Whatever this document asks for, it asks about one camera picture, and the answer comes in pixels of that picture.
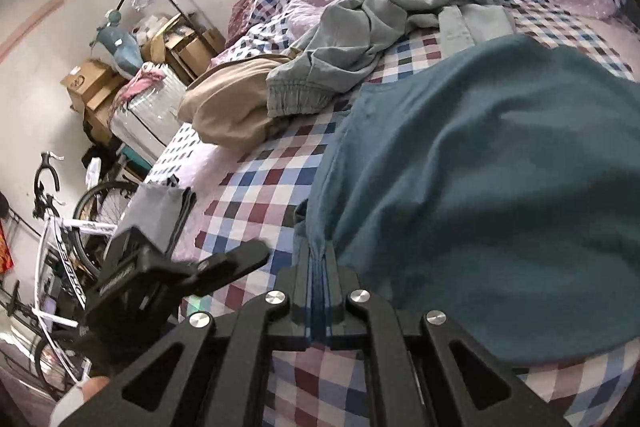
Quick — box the white bicycle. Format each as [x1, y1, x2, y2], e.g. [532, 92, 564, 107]
[30, 152, 138, 400]

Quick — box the person left hand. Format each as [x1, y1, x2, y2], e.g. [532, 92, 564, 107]
[49, 376, 111, 427]

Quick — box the blue plush toy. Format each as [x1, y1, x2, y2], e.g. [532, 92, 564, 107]
[90, 10, 143, 78]

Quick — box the white storage basket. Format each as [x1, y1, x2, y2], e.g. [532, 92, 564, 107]
[108, 62, 186, 165]

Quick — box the folded dark grey garment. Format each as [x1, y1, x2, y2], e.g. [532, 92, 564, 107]
[114, 176, 198, 258]

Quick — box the grey green sweatshirt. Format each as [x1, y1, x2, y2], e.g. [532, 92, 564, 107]
[290, 0, 516, 73]

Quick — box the light blue elastic-cuff garment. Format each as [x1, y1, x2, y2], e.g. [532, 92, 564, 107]
[267, 46, 382, 117]

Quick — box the plaid checkered bed sheet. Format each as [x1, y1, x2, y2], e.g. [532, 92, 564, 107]
[144, 11, 640, 427]

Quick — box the teal blue shirt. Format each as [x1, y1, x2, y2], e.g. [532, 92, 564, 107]
[300, 35, 639, 365]

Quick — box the cardboard boxes pile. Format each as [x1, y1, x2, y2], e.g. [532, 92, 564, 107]
[61, 10, 224, 157]

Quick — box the beige khaki garment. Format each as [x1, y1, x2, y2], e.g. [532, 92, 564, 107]
[178, 54, 293, 153]

